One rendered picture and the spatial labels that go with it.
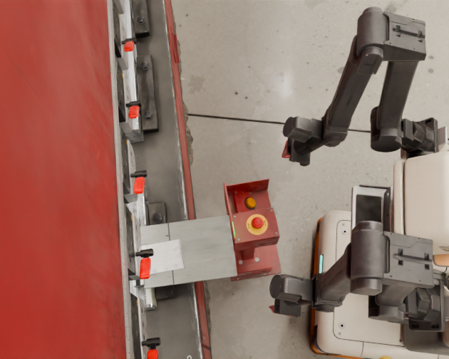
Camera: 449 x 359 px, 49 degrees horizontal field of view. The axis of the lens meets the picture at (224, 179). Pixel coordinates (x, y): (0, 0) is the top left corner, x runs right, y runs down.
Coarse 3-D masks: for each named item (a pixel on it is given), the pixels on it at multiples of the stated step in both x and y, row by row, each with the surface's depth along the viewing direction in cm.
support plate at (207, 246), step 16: (160, 224) 143; (176, 224) 143; (192, 224) 143; (208, 224) 143; (224, 224) 143; (144, 240) 141; (160, 240) 141; (192, 240) 141; (208, 240) 141; (224, 240) 141; (192, 256) 139; (208, 256) 139; (224, 256) 139; (160, 272) 138; (176, 272) 138; (192, 272) 138; (208, 272) 138; (224, 272) 138
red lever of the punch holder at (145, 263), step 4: (136, 252) 114; (140, 252) 113; (144, 252) 113; (148, 252) 113; (152, 252) 113; (140, 256) 114; (144, 256) 112; (148, 256) 112; (144, 260) 110; (148, 260) 110; (140, 264) 110; (144, 264) 109; (148, 264) 109; (140, 268) 109; (144, 268) 108; (148, 268) 108; (140, 272) 107; (144, 272) 107; (148, 272) 107; (140, 276) 107; (144, 276) 106; (148, 276) 107
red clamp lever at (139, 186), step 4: (136, 172) 120; (140, 172) 120; (144, 172) 120; (132, 176) 121; (136, 176) 120; (140, 176) 119; (144, 176) 121; (136, 180) 117; (140, 180) 117; (144, 180) 118; (136, 184) 115; (140, 184) 115; (144, 184) 117; (136, 188) 114; (140, 188) 114; (136, 192) 114; (140, 192) 114
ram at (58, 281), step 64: (0, 0) 53; (64, 0) 80; (0, 64) 51; (64, 64) 75; (0, 128) 49; (64, 128) 71; (0, 192) 47; (64, 192) 67; (0, 256) 45; (64, 256) 63; (0, 320) 43; (64, 320) 60; (128, 320) 98
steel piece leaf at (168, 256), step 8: (176, 240) 141; (152, 248) 140; (160, 248) 140; (168, 248) 140; (176, 248) 140; (152, 256) 140; (160, 256) 139; (168, 256) 139; (176, 256) 139; (152, 264) 139; (160, 264) 139; (168, 264) 139; (176, 264) 139; (184, 264) 137; (152, 272) 138
